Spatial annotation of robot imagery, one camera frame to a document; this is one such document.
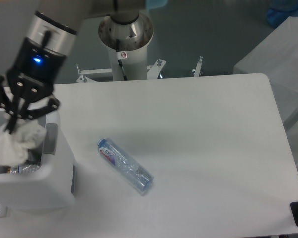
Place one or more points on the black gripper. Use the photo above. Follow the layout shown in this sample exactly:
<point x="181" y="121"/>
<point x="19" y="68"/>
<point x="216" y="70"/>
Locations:
<point x="32" y="78"/>

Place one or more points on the white wrapper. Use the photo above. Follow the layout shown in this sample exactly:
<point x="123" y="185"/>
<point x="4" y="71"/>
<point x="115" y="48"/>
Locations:
<point x="14" y="147"/>

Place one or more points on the clear plastic water bottle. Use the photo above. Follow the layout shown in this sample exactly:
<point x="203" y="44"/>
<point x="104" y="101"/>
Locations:
<point x="131" y="170"/>

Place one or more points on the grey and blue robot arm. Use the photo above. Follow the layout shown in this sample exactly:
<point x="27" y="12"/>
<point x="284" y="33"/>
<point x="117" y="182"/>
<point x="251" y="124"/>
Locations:
<point x="56" y="24"/>

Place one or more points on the white trash can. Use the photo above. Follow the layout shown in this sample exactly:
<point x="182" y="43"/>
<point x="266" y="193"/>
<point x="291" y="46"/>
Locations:
<point x="52" y="184"/>

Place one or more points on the blue object on floor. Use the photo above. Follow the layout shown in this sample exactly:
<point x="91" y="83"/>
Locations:
<point x="280" y="10"/>

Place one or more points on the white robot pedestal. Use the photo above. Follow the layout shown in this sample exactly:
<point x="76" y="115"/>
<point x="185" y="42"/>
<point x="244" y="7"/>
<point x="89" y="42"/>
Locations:
<point x="127" y="44"/>

